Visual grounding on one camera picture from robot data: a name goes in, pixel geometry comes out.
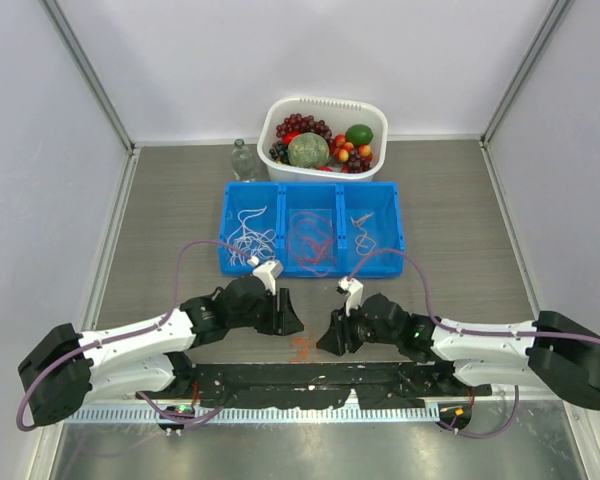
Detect green melon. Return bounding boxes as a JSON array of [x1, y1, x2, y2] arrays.
[[288, 133, 330, 168]]

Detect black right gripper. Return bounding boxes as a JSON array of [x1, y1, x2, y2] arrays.
[[317, 299, 400, 355]]

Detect yellow cable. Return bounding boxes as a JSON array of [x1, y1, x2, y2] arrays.
[[349, 212, 379, 257]]

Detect right blue bin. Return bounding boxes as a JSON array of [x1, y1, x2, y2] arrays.
[[336, 182, 406, 278]]

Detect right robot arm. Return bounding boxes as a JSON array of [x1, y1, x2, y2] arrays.
[[317, 294, 600, 411]]

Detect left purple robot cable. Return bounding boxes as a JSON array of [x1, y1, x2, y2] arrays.
[[17, 239, 259, 434]]

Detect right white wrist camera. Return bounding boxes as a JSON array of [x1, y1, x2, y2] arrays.
[[336, 277, 364, 317]]

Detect red grape bunch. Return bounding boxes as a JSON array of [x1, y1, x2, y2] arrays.
[[275, 113, 333, 141]]

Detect white plastic basket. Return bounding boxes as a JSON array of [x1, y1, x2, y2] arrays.
[[257, 96, 388, 182]]

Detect left blue bin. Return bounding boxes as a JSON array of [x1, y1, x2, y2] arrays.
[[218, 182, 281, 276]]

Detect dark grape bunch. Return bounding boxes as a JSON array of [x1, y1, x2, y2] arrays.
[[269, 140, 290, 165]]

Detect clear glass bottle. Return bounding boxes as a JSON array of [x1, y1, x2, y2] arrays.
[[231, 139, 258, 182]]

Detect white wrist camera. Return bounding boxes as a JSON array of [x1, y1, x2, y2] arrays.
[[247, 256, 284, 295], [336, 277, 364, 317]]

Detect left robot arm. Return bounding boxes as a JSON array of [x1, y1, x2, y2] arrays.
[[16, 275, 304, 432]]

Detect green mango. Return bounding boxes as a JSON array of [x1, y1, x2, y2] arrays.
[[345, 124, 374, 147]]

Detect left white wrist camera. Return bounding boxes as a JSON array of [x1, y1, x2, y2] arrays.
[[247, 256, 284, 295]]

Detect white slotted cable duct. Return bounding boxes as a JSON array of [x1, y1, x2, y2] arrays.
[[66, 403, 440, 425]]

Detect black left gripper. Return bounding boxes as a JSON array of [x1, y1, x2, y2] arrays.
[[229, 286, 304, 336]]

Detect red yellow peaches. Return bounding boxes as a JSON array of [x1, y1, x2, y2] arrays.
[[329, 134, 373, 174]]

